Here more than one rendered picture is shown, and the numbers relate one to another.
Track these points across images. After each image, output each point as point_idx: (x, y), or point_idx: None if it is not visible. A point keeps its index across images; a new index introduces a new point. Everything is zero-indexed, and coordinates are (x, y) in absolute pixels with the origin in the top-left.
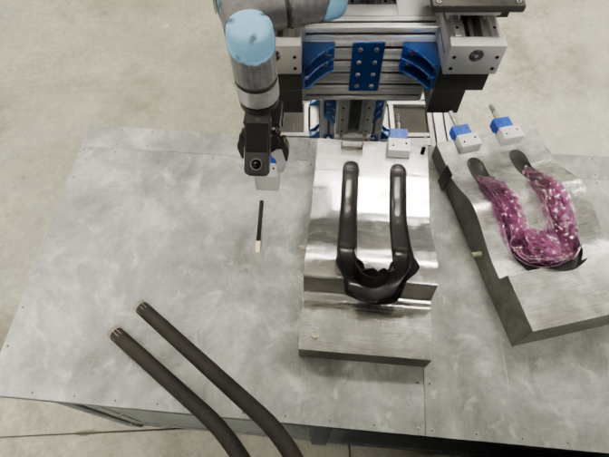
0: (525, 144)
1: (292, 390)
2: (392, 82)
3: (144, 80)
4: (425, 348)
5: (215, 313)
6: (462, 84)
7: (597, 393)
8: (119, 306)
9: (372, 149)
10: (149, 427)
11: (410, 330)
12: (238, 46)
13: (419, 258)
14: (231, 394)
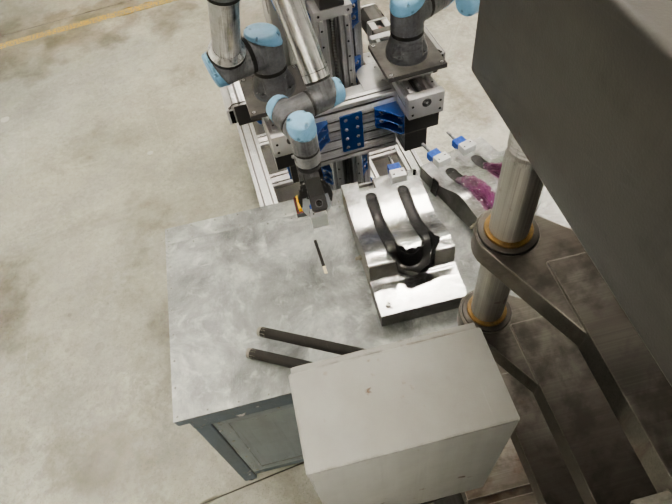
0: (479, 150)
1: None
2: (373, 137)
3: (148, 202)
4: (461, 290)
5: (313, 319)
6: (423, 124)
7: None
8: (244, 338)
9: (380, 181)
10: (263, 476)
11: (448, 282)
12: (298, 132)
13: (437, 235)
14: (351, 352)
